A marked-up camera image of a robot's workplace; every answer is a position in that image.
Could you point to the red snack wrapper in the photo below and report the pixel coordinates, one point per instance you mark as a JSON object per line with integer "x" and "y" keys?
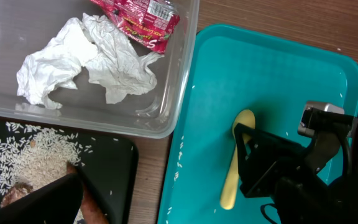
{"x": 148, "y": 22}

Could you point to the yellow plastic spoon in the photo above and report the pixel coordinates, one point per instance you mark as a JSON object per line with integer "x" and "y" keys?
{"x": 229, "y": 191}

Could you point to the teal serving tray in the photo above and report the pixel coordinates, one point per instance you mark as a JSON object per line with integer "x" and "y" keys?
{"x": 234, "y": 69}

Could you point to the white napkin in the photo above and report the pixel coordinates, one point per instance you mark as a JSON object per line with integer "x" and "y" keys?
{"x": 96, "y": 44}

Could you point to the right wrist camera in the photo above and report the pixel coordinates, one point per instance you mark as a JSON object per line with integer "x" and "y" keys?
{"x": 321, "y": 116}

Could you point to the spilled white rice pile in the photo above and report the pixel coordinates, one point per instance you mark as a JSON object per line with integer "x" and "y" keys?
{"x": 36, "y": 156}

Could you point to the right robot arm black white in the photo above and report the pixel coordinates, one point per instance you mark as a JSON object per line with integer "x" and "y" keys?
{"x": 329, "y": 156}

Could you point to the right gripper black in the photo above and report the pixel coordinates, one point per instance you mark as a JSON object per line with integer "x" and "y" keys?
{"x": 271, "y": 166}

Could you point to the brown sausage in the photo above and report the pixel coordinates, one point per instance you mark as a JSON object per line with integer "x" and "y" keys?
{"x": 90, "y": 209}

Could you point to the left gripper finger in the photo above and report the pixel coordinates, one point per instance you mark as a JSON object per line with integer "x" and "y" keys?
{"x": 57, "y": 202}

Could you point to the clear plastic bin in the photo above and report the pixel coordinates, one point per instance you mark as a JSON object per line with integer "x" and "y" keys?
{"x": 27, "y": 26}

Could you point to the black tray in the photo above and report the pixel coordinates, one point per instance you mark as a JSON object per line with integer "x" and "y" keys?
{"x": 108, "y": 163}

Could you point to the brown food piece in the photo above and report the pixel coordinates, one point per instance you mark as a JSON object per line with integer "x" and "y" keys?
{"x": 16, "y": 192}

